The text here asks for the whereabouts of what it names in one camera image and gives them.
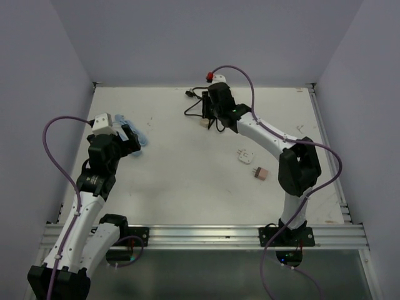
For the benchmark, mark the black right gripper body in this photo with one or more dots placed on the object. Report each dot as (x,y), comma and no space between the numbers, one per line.
(215,111)

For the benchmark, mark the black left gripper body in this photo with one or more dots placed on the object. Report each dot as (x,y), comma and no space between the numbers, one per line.
(120,151)

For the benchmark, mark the beige power strip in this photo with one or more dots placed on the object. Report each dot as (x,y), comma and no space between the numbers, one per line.
(204,122)

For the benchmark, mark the light blue power strip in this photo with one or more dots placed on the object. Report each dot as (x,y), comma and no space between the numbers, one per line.
(118,128)

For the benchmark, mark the white multi-port adapter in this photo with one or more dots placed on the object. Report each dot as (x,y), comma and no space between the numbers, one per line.
(245,156)

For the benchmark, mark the pink USB charger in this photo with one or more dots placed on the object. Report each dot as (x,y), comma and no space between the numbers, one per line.
(260,173)

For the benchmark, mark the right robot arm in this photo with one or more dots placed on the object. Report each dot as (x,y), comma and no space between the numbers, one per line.
(298,163)

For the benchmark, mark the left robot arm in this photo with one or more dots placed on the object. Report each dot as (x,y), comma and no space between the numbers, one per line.
(66,271)

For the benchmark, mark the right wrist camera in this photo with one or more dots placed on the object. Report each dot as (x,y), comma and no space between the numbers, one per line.
(213,78)

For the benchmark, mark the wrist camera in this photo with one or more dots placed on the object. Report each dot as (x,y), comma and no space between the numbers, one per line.
(213,78)
(103,124)

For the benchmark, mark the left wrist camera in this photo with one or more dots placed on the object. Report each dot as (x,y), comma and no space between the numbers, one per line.
(103,124)

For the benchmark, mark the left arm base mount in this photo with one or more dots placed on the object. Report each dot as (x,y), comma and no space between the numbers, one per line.
(135,236)

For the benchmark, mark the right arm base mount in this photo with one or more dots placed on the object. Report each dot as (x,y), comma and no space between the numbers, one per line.
(302,236)

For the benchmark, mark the aluminium table edge rail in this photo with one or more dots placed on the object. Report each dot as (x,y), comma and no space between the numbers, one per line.
(227,262)

